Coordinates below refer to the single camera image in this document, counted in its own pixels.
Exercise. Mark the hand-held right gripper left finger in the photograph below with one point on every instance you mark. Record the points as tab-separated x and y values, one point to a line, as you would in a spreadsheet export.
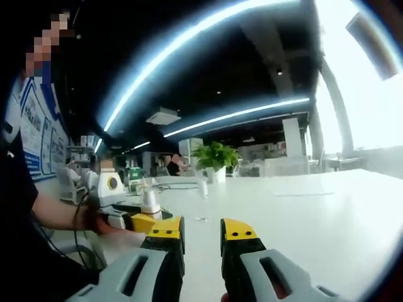
145	267

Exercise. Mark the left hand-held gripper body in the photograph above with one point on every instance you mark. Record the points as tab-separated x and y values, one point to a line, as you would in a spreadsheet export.
110	192

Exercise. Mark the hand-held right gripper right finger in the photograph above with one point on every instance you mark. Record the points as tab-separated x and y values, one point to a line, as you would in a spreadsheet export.
245	267

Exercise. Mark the white pump bottle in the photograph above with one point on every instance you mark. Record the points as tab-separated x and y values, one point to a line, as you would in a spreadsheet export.
150	201

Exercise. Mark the person's left hand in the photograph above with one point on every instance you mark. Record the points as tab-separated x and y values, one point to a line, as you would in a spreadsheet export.
97	221

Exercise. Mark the person's right hand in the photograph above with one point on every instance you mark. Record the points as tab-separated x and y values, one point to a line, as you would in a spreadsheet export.
225	298

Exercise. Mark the green box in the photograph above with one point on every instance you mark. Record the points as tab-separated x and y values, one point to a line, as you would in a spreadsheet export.
134	179

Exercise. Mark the white mesh chair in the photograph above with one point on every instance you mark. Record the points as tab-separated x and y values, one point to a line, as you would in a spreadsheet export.
67	188

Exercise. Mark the short ceiling light strip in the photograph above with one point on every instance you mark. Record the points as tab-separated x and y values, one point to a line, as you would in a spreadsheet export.
98	144
138	146

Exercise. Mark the white framed office chair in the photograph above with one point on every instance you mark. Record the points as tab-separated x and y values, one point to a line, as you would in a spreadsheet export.
85	248

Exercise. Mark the ceiling air conditioner vent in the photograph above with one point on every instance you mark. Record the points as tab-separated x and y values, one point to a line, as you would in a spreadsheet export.
163	115

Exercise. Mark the green plant in white pot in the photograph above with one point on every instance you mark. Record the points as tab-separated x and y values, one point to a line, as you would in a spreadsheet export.
217	157

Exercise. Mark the person's dark clothing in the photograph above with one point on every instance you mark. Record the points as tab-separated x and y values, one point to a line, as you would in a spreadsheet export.
25	267

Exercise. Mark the small side table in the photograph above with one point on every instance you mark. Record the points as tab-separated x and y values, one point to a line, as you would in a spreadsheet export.
344	162

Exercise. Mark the long ceiling light strip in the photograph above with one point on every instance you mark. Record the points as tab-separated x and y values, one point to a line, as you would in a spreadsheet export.
195	34
239	114

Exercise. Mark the large bright window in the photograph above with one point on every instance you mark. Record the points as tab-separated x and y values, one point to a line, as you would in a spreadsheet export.
362	119

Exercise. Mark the dark wall monitor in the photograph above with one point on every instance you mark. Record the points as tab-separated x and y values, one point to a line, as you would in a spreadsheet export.
374	47

